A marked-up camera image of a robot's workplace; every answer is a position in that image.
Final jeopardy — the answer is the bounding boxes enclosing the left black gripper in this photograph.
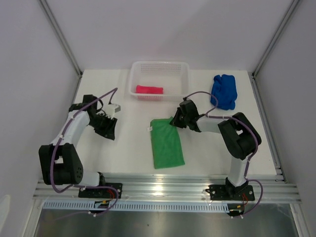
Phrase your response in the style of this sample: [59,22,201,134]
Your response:
[88,113,118,140]

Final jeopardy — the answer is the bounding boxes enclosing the green towel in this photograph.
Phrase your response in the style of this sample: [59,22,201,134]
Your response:
[150,117,185,169]

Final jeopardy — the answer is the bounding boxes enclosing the white plastic basket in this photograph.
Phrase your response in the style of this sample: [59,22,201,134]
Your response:
[128,61,191,101]

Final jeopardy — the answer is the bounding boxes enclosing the pink towel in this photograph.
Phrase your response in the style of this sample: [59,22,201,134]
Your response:
[135,85,163,94]

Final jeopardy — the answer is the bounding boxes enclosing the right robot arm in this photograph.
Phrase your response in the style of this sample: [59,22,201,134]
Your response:
[170,100,262,200]

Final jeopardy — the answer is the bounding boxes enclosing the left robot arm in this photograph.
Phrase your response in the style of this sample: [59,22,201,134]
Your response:
[39,94,120,198]

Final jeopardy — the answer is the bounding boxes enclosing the blue towel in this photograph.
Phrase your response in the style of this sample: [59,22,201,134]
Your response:
[210,74,237,111]

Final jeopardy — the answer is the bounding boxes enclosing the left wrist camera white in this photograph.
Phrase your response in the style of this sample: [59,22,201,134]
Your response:
[104,104,121,119]

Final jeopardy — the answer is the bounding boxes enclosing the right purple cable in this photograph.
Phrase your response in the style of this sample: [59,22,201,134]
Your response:
[184,91,263,218]

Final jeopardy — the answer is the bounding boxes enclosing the purple cable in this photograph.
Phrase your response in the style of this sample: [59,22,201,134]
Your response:
[50,87,119,219]
[184,91,263,218]

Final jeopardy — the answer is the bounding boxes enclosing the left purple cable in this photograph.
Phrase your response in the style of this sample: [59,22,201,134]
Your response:
[50,87,119,219]

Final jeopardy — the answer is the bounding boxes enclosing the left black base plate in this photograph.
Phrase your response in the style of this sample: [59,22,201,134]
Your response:
[78,183,123,199]

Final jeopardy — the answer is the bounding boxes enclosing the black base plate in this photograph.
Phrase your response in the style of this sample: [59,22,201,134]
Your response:
[205,184,255,201]
[78,183,123,199]

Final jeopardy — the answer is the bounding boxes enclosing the right aluminium frame post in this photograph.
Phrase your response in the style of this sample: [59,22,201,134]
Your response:
[251,0,303,77]

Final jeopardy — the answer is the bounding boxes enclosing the aluminium frame post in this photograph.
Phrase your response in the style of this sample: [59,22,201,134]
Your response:
[37,0,83,78]
[251,0,303,77]

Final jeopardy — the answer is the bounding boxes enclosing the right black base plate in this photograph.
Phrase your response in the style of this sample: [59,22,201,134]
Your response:
[205,184,255,201]

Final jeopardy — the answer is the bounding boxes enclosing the left aluminium frame post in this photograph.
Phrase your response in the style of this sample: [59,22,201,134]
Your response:
[37,0,83,78]

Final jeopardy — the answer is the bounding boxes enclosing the slotted cable duct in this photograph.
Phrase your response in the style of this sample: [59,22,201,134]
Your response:
[43,200,229,213]

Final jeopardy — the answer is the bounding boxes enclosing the aluminium mounting rail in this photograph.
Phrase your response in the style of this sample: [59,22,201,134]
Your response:
[33,172,302,203]

